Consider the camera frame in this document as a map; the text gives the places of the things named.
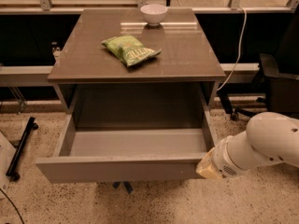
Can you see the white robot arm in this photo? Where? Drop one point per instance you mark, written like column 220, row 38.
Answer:
column 269, row 139

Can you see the black office chair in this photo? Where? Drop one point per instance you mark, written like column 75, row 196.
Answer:
column 280, row 72

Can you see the foam-padded gripper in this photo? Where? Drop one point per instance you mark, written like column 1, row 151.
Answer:
column 223, row 160

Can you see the black wheeled stand leg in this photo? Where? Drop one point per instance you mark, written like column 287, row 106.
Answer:
column 11, row 170

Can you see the white ceramic bowl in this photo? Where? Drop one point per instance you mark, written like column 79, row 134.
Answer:
column 153, row 14

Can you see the green chip bag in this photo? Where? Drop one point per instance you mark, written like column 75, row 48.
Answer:
column 129, row 50

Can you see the grey top drawer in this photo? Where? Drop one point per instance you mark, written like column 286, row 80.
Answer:
column 132, row 133

